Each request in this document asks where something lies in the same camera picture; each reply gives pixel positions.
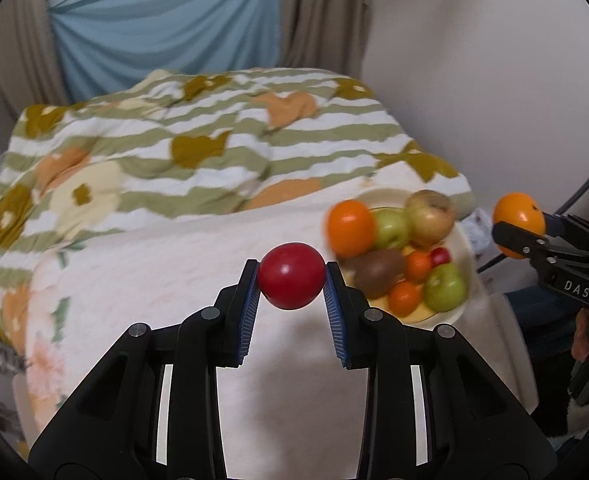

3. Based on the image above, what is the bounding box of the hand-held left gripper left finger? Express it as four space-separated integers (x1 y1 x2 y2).
27 259 262 480

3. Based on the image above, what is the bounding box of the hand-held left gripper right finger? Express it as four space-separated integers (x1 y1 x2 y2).
325 260 558 480

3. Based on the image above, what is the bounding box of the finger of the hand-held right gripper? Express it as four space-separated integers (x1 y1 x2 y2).
492 222 551 267
545 212 589 257

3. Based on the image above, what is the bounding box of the medium mandarin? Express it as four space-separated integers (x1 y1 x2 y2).
492 192 546 260

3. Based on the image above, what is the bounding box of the brown kiwi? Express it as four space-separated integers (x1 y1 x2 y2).
353 248 407 298

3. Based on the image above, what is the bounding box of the small mandarin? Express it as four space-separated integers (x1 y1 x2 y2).
405 250 434 283
389 281 422 317

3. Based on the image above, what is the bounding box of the large orange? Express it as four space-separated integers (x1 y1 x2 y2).
327 200 377 261

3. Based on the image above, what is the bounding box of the large green apple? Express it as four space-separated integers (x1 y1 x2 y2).
423 262 468 312

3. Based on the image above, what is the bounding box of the cream yellow bowl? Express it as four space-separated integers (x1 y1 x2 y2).
345 188 471 332

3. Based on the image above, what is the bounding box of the dark blue cloth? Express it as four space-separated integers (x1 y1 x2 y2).
505 291 575 436

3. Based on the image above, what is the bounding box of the small green apple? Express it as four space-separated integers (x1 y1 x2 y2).
372 208 411 251

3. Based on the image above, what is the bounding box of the striped floral blanket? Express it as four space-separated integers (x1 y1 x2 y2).
0 67 475 356

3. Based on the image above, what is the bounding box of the blue hanging cloth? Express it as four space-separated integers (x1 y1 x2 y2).
49 0 282 103

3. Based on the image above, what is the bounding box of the beige curtain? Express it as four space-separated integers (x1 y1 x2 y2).
279 0 375 83
0 0 70 121

